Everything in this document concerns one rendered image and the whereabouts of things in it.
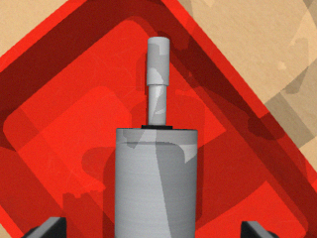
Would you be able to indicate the red tray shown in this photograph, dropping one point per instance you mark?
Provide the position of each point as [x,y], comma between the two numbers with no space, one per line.
[82,72]

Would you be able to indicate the grey rotor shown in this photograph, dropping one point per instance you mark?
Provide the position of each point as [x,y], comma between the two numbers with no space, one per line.
[155,165]

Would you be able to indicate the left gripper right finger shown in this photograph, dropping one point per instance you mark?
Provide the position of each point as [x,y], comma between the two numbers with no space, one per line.
[252,229]

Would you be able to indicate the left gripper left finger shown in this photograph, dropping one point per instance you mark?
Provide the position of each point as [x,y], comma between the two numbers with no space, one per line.
[54,227]

